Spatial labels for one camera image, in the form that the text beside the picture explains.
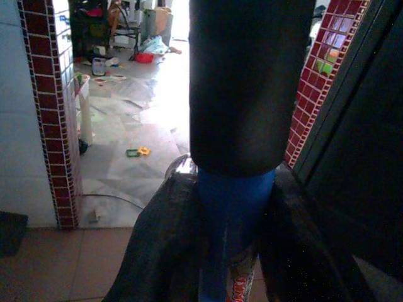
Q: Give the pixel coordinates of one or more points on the light plastic bag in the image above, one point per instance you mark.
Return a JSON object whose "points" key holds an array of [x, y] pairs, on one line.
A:
{"points": [[154, 46]]}

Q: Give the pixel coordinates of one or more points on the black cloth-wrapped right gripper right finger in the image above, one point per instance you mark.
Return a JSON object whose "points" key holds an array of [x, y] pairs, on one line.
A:
{"points": [[292, 239]]}

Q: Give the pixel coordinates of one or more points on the white cylindrical stand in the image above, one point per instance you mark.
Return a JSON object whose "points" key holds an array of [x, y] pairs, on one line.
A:
{"points": [[85, 113]]}

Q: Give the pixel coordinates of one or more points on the red plastic basin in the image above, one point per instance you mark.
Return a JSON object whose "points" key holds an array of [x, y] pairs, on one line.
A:
{"points": [[144, 58]]}

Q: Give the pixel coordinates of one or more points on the dark bin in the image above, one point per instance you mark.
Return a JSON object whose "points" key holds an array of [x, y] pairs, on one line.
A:
{"points": [[12, 234]]}

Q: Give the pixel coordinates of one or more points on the yellow toy gear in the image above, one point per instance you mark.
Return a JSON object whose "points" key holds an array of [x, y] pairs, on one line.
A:
{"points": [[145, 151]]}

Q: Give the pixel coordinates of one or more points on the black metal chair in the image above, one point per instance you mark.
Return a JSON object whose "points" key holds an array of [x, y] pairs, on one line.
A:
{"points": [[126, 30]]}

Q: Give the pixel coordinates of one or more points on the cardboard box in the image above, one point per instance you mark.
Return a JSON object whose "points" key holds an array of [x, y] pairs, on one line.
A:
{"points": [[161, 19]]}

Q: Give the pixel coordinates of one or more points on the dark cluttered shelf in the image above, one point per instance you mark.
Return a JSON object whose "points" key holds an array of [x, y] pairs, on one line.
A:
{"points": [[88, 28]]}

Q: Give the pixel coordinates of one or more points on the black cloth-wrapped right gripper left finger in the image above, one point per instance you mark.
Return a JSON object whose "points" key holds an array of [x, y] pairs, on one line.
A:
{"points": [[163, 239]]}

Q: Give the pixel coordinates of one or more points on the white plastic container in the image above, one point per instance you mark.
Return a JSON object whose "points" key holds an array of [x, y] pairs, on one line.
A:
{"points": [[98, 66]]}

